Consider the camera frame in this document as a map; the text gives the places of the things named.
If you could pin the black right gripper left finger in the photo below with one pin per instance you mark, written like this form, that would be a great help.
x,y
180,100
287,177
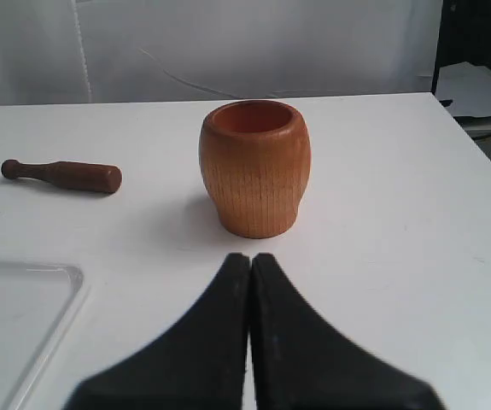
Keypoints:
x,y
199,363

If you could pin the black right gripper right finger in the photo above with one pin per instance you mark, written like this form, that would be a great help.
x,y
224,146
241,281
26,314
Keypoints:
x,y
300,361

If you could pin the brown wooden mortar cup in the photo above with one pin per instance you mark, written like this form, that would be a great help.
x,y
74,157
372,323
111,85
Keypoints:
x,y
255,161

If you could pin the white plastic tray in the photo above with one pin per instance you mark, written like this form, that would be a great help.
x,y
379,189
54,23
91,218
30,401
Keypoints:
x,y
38,303

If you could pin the black equipment beside table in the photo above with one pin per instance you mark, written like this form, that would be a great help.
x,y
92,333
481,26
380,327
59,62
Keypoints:
x,y
464,35

